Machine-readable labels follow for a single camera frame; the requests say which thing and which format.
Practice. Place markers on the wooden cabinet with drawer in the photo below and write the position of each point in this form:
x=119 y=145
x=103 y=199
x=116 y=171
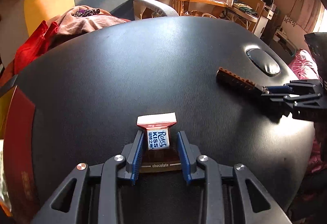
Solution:
x=266 y=15

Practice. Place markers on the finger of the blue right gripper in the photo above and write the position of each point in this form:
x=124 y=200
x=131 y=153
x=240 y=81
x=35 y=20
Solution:
x=284 y=89

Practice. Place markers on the folding chair with clothes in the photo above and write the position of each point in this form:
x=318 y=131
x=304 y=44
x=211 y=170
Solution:
x=246 y=13

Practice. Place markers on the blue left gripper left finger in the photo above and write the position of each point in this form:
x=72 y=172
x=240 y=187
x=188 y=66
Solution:
x=133 y=153

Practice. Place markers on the pink red bed quilt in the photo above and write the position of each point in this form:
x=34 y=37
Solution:
x=304 y=66

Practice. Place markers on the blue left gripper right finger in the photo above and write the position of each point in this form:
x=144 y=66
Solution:
x=188 y=154

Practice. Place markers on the red cloth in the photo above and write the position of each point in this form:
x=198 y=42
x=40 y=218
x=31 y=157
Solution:
x=34 y=47

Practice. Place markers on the red gold storage box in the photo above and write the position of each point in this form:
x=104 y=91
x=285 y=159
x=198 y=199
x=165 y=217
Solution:
x=17 y=115

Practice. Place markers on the pink cloth on chair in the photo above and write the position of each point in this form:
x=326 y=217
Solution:
x=70 y=25

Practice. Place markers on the purple beads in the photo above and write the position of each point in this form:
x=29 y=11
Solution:
x=87 y=12

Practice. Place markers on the brown toy brick train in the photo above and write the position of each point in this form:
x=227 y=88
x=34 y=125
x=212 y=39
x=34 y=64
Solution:
x=230 y=79

